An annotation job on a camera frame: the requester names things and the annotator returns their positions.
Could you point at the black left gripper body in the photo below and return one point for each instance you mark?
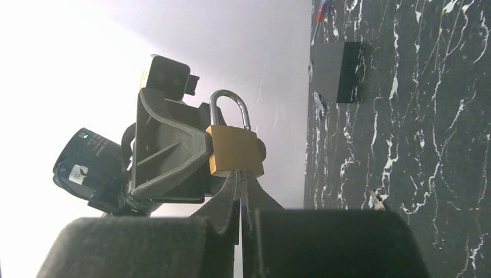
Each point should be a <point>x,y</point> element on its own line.
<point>135,206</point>

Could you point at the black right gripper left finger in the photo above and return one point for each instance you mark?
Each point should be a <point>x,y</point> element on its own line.
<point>201,245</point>

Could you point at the red blue small screwdriver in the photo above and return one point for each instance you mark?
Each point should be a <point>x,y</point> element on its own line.
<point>321,11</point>

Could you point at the brass padlock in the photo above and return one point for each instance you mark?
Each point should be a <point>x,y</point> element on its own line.
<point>234,148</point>

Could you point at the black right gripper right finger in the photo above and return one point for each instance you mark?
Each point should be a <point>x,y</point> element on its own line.
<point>280,242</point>

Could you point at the small silver key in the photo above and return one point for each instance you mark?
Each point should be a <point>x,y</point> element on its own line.
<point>377,201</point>

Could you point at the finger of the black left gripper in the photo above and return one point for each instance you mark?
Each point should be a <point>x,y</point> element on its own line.
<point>169,150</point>
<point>260,150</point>

